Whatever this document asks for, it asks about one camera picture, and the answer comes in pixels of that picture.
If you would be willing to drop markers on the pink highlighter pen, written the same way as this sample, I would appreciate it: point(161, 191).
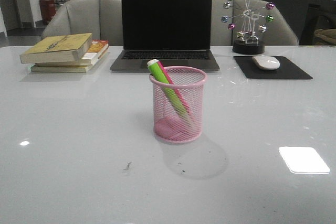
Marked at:
point(178, 102)

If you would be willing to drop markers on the green highlighter pen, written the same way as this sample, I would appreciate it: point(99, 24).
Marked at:
point(152, 68)

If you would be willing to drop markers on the pink mesh pen holder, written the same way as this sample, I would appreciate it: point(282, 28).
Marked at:
point(168, 125)

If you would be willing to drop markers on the dark grey laptop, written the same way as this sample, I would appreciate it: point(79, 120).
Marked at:
point(175, 32)

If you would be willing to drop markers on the orange white middle book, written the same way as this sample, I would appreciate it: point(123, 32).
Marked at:
point(97, 50)

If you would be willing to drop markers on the grey right armchair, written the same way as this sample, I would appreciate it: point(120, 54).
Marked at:
point(271, 27)

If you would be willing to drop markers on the grey armchair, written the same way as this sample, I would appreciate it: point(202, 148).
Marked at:
point(271, 27)
point(102, 18)

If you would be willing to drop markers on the white computer mouse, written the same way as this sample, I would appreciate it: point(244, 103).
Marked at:
point(266, 62)

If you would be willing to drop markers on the grey left armchair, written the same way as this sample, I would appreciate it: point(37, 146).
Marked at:
point(102, 18)

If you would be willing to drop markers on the yellow top book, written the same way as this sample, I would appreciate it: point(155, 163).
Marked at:
point(58, 49)

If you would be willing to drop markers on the ferris wheel desk ornament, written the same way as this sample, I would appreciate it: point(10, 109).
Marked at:
point(253, 22)

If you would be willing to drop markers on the black mouse pad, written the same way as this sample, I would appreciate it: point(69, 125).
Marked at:
point(287, 70)

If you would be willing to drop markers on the pale bottom book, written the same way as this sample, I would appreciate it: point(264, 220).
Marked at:
point(82, 66)

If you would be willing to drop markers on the red trash bin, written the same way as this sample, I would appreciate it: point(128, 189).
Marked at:
point(48, 10)

